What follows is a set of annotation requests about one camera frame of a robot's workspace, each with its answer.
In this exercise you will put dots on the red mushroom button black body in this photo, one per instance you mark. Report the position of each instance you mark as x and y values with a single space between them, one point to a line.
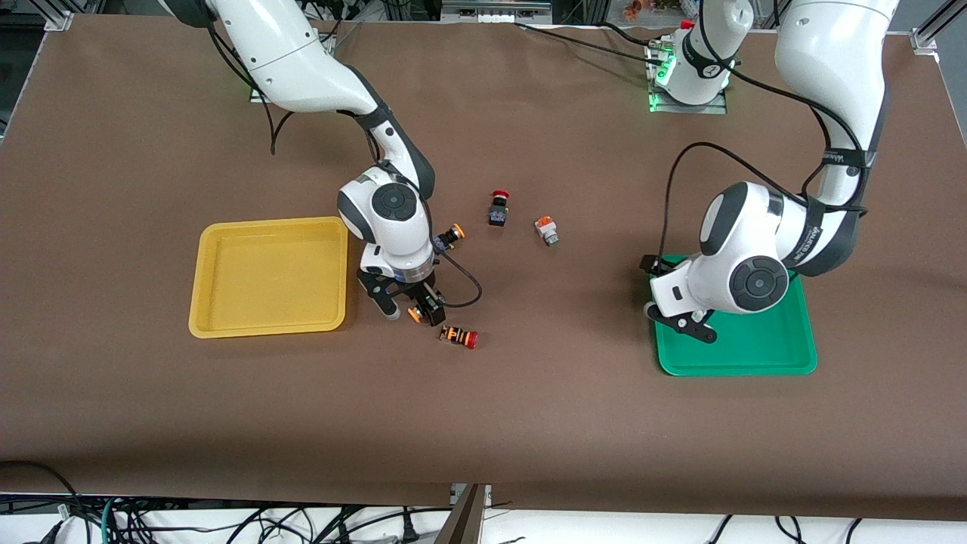
498 215

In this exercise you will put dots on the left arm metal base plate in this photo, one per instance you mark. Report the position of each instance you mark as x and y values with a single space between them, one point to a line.
680 109

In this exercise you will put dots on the red button orange black body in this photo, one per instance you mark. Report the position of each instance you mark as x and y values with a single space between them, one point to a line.
457 335

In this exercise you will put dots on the white button orange block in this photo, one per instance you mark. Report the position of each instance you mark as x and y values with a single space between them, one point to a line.
545 227

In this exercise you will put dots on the grey metal rail block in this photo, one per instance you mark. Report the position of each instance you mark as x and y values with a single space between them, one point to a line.
495 9

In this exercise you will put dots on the yellow capped blue pushbutton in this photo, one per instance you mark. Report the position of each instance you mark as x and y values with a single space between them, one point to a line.
452 236

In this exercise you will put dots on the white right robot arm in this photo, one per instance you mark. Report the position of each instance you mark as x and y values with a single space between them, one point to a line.
287 60

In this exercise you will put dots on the green plastic tray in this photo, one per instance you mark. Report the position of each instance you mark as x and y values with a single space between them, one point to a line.
755 347

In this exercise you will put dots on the metal table support post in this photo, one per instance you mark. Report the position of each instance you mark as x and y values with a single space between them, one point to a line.
468 523

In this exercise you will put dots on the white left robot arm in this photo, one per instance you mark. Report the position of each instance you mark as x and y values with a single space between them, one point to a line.
823 60

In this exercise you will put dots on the orange-capped black button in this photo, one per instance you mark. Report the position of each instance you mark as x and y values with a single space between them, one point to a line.
415 313

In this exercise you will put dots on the aluminium corner bracket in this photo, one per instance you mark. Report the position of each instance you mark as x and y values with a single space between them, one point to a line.
59 20

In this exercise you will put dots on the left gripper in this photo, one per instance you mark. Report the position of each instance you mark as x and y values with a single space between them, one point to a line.
650 265

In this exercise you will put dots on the silver cylinder left gripper attachment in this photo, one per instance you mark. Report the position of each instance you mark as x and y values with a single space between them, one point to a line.
650 310

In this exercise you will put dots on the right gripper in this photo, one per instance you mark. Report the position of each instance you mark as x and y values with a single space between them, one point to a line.
415 291

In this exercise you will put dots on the yellow plastic tray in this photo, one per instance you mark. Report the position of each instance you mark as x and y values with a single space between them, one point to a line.
272 276

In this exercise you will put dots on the brown table cover sheet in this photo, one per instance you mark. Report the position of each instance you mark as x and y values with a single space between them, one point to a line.
483 423

